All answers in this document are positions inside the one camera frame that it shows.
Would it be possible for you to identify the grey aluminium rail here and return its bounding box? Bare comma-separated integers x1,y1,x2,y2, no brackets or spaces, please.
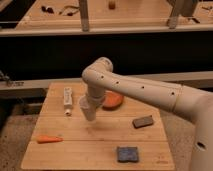
0,71,213,90

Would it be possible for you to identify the dark grey block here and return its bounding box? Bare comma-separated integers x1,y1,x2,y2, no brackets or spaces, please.
132,116,154,129

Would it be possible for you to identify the white ceramic cup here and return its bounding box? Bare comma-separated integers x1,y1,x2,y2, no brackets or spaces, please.
79,96,96,121

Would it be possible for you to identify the black cable bundle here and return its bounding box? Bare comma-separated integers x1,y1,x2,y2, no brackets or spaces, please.
40,4,80,17

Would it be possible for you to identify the orange bowl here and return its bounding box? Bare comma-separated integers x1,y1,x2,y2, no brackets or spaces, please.
102,91,124,110

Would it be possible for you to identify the grey metal post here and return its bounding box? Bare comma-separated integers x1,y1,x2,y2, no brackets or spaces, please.
78,0,90,32

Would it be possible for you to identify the grey metal frame leg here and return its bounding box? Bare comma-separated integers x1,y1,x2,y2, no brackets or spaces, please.
166,0,199,29

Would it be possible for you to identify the blue sponge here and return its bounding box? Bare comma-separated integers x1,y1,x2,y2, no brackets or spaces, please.
116,147,139,163

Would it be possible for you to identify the white toothpaste tube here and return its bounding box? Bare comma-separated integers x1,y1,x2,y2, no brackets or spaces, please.
63,87,73,116

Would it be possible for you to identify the orange carrot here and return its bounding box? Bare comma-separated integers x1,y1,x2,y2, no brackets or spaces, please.
36,135,62,144

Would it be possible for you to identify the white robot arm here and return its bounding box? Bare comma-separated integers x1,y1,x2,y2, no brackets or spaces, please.
79,57,213,171

